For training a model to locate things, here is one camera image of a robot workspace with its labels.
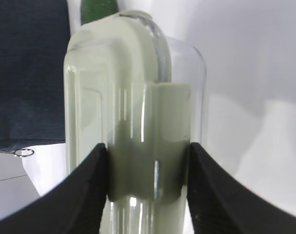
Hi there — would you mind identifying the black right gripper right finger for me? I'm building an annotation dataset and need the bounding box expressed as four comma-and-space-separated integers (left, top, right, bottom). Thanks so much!
187, 142, 296, 234

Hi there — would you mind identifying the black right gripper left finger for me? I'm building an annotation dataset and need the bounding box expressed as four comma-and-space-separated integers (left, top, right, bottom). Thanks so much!
0, 143, 107, 234

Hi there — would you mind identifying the glass container green lid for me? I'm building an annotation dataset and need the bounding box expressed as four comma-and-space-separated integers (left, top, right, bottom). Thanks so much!
64, 10, 206, 234

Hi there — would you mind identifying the dark navy lunch bag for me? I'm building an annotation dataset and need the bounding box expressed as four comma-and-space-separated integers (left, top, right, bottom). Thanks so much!
0, 0, 70, 151

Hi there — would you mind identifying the green cucumber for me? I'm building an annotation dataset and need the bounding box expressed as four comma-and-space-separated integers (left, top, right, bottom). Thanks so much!
80, 0, 119, 25

